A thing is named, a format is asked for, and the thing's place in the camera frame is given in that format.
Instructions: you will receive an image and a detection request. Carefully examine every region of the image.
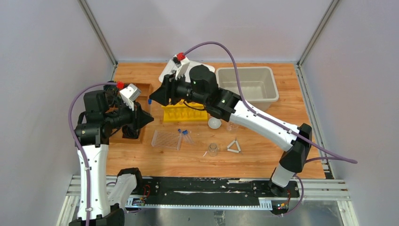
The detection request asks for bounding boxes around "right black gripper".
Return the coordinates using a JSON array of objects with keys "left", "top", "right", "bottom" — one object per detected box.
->
[{"left": 149, "top": 71, "right": 207, "bottom": 108}]

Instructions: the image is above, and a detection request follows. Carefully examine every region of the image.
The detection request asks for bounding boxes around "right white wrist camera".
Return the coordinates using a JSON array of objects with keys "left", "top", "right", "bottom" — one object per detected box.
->
[{"left": 172, "top": 52, "right": 190, "bottom": 80}]

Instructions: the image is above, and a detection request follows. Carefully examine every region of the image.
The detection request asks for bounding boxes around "wooden compartment tray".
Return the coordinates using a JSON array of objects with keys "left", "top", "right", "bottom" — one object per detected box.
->
[{"left": 110, "top": 83, "right": 153, "bottom": 144}]

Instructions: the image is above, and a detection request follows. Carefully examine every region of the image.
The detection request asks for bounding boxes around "white clay triangle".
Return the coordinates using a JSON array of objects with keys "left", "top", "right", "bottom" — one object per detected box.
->
[{"left": 227, "top": 139, "right": 241, "bottom": 153}]

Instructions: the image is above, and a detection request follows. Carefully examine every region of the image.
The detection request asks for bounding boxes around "clear well plate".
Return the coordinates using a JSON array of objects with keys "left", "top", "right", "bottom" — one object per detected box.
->
[{"left": 151, "top": 130, "right": 182, "bottom": 150}]

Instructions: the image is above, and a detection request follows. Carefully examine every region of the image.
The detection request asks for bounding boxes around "beige plastic bin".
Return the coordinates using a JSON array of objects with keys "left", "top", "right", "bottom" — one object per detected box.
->
[{"left": 216, "top": 66, "right": 279, "bottom": 111}]

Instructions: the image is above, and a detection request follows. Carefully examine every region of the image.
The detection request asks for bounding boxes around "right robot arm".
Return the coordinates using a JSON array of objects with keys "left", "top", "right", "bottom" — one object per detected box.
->
[{"left": 150, "top": 65, "right": 312, "bottom": 197}]

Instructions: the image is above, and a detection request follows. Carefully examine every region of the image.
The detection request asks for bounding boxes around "yellow test tube rack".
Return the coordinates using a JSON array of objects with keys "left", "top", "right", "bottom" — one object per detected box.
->
[{"left": 161, "top": 101, "right": 208, "bottom": 122}]

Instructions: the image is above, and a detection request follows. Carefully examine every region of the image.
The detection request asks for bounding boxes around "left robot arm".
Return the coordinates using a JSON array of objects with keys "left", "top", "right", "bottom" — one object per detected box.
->
[{"left": 69, "top": 87, "right": 153, "bottom": 226}]

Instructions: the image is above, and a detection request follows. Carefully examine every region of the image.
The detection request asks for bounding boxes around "white plastic bin lid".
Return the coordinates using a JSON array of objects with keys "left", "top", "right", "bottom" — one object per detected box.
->
[{"left": 158, "top": 59, "right": 215, "bottom": 83}]

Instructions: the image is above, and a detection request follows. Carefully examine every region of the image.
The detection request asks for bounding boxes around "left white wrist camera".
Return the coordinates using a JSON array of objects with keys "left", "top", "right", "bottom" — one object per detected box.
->
[{"left": 120, "top": 84, "right": 141, "bottom": 111}]

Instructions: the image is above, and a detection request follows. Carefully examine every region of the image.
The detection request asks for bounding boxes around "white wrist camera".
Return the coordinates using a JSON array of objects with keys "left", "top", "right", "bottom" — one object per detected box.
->
[
  {"left": 172, "top": 52, "right": 190, "bottom": 80},
  {"left": 120, "top": 84, "right": 141, "bottom": 111}
]

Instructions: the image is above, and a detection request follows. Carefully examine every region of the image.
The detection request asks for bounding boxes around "white porcelain dish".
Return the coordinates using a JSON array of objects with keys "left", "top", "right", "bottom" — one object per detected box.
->
[{"left": 208, "top": 117, "right": 222, "bottom": 129}]

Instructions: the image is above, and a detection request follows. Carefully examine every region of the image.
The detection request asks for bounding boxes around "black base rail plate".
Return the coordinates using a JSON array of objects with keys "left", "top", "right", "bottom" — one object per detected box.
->
[{"left": 126, "top": 177, "right": 301, "bottom": 210}]

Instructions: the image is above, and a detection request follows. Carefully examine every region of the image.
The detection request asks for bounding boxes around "small clear glass jar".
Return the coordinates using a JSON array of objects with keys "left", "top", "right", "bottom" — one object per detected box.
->
[{"left": 207, "top": 143, "right": 219, "bottom": 157}]

